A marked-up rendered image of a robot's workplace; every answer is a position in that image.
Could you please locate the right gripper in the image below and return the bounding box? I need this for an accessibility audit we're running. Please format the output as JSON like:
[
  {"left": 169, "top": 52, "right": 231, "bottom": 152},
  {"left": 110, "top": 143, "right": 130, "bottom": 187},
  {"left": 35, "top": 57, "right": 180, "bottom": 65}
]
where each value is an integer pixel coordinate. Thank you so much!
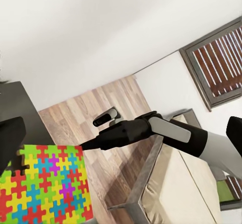
[{"left": 80, "top": 120, "right": 142, "bottom": 151}]

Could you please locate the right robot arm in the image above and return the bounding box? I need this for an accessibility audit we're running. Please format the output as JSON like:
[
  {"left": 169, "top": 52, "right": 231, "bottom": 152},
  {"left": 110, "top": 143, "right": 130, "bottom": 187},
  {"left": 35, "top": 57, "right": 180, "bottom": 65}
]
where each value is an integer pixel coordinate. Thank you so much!
[{"left": 80, "top": 106, "right": 242, "bottom": 180}]

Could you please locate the jigsaw puzzle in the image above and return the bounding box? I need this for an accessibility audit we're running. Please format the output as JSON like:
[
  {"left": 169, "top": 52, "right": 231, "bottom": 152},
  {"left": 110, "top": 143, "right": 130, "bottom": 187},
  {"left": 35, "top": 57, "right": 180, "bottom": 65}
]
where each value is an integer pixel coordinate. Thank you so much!
[{"left": 0, "top": 145, "right": 93, "bottom": 224}]

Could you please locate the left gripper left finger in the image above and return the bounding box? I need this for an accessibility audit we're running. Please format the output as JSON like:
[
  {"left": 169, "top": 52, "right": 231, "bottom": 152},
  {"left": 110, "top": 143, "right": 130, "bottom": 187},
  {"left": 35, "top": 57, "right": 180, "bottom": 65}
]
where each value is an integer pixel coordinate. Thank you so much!
[{"left": 0, "top": 116, "right": 26, "bottom": 176}]

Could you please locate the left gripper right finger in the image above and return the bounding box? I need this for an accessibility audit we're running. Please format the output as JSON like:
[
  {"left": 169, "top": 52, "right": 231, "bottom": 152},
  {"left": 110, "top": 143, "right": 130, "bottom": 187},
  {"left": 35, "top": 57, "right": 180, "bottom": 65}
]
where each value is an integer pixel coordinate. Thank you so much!
[{"left": 226, "top": 116, "right": 242, "bottom": 157}]

